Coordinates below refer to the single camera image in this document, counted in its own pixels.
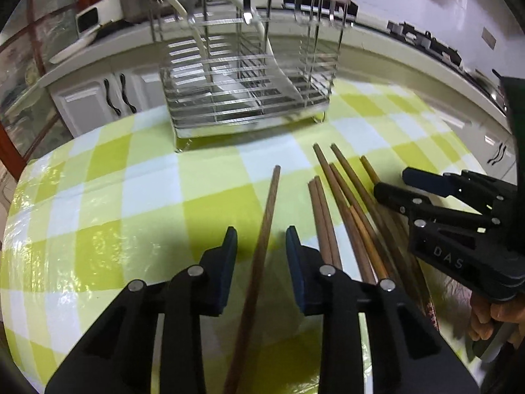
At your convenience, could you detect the pink and white packet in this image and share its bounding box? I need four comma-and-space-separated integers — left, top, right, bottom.
49, 29, 99, 64

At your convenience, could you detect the white kitchen countertop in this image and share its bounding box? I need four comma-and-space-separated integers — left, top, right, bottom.
22, 18, 517, 132

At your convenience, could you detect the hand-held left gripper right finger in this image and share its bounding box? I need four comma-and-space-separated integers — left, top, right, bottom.
286, 225, 480, 394

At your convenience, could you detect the small white rice cooker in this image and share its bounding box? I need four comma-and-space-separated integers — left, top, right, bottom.
76, 0, 124, 35

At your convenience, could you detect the black gas stove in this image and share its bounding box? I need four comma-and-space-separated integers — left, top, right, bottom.
386, 18, 513, 116

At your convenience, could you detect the green checkered tablecloth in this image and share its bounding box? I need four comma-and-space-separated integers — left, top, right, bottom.
0, 78, 513, 394

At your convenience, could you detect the red framed glass sliding door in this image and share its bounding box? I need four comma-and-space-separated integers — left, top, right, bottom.
0, 0, 116, 181

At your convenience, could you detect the person's right hand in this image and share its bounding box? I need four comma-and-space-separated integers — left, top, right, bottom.
470, 291, 525, 345

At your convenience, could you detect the white base cabinet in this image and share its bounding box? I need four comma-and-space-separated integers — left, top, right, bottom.
49, 68, 169, 136
430, 102, 519, 181

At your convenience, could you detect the metal wire utensil rack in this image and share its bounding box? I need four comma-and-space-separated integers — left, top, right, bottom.
150, 0, 353, 152

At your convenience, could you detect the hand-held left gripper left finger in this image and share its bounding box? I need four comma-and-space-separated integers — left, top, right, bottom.
45, 226, 239, 394

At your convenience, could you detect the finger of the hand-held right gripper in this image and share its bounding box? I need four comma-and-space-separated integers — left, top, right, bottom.
374, 182, 490, 231
402, 167, 513, 215

